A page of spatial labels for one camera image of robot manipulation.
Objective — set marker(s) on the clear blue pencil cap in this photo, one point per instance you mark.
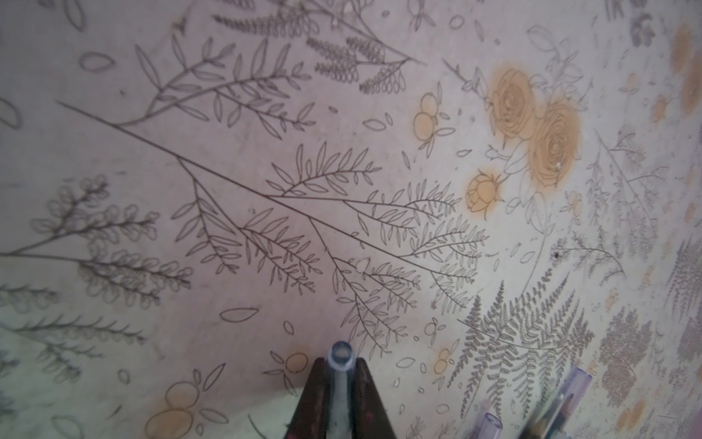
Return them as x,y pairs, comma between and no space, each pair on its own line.
341,361

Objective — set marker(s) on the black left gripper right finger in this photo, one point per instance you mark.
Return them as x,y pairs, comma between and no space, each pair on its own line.
368,415

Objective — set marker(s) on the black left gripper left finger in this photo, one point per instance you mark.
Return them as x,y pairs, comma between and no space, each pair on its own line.
311,413

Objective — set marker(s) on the bundle of capped pencils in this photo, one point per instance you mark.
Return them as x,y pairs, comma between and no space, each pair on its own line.
667,409

